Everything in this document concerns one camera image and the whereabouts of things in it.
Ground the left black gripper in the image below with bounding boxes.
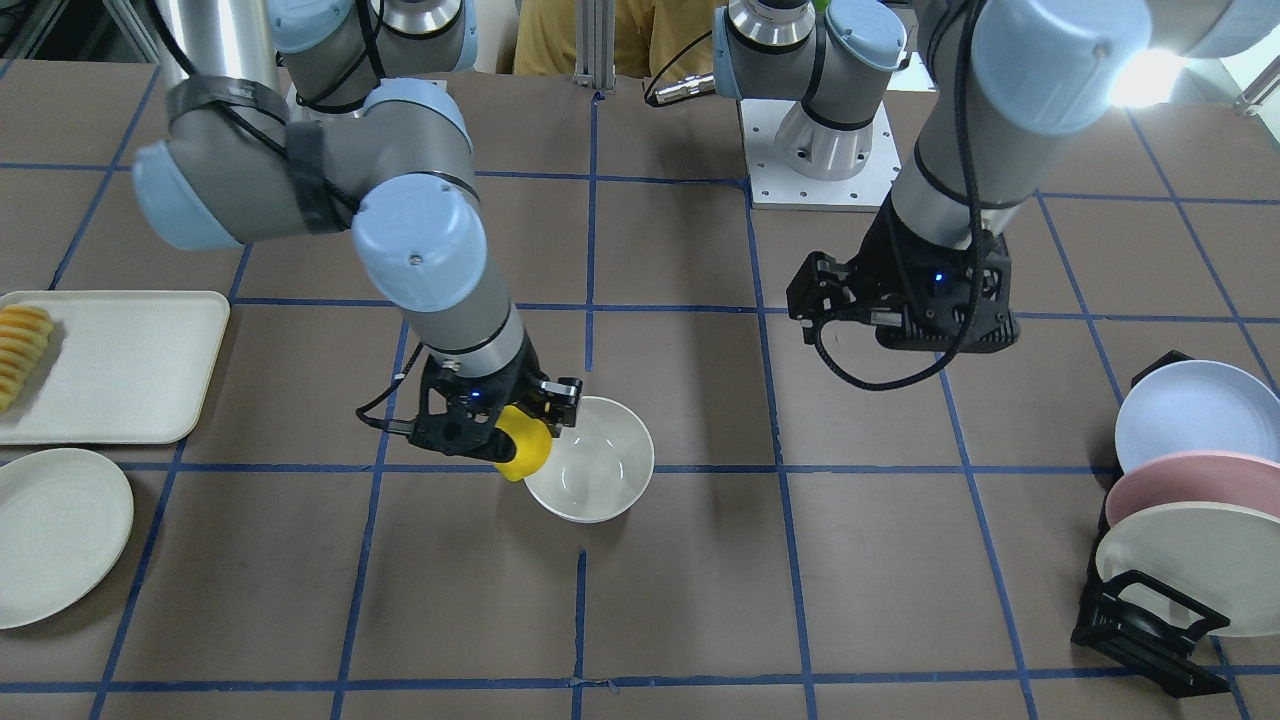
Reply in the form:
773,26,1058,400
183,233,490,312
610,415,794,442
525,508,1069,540
786,201,1020,354

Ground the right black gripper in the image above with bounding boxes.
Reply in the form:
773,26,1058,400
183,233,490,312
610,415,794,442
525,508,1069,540
408,340,584,461

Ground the yellow lemon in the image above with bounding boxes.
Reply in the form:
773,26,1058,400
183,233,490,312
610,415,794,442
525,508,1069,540
495,405,553,483

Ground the cream white bowl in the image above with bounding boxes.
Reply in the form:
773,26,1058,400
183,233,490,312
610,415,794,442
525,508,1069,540
524,396,655,524

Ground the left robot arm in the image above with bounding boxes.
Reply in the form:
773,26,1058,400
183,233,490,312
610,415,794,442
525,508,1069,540
712,1,1277,354

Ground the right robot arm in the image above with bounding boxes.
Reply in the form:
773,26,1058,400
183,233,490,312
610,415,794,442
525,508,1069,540
132,1,582,478

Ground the person in yellow shirt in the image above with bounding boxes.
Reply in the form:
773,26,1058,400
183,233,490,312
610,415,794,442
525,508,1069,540
513,1,727,79

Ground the light blue plate in rack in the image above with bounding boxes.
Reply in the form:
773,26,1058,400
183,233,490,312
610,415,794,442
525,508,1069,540
1114,360,1279,471

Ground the pink plate in rack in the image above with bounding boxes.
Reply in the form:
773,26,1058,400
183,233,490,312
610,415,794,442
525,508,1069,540
1103,450,1279,527

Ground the cream rectangular tray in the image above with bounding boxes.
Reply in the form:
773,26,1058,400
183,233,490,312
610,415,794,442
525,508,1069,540
1,290,230,446

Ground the black dish rack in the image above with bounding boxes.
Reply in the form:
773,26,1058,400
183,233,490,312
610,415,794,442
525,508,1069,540
1070,350,1233,700

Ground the cream plate in rack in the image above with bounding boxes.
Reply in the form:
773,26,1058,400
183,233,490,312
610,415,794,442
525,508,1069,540
1094,502,1279,637

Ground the cream round plate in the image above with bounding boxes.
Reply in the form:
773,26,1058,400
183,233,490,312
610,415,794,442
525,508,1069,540
1,448,134,630

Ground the aluminium frame post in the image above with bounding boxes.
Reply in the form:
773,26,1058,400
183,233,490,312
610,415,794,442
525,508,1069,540
572,0,616,94

